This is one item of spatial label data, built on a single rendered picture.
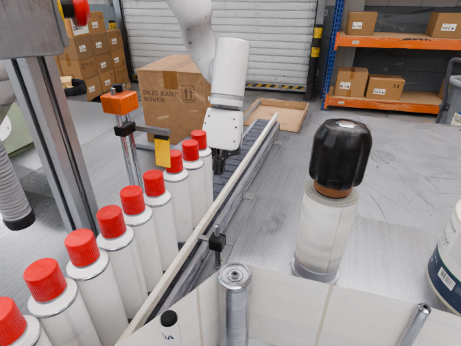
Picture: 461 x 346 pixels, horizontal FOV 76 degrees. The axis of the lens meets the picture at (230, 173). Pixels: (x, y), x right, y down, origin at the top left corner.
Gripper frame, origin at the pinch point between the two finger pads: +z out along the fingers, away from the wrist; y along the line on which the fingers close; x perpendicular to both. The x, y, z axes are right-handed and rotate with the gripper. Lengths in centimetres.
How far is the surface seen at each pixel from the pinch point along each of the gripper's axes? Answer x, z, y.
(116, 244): -41.6, 4.4, 1.6
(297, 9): 376, -159, -48
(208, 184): -11.7, 1.9, 2.2
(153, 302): -35.5, 16.4, 4.3
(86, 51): 244, -65, -283
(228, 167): 12.3, 2.3, -1.3
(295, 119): 70, -14, 9
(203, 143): -15.0, -7.6, 1.3
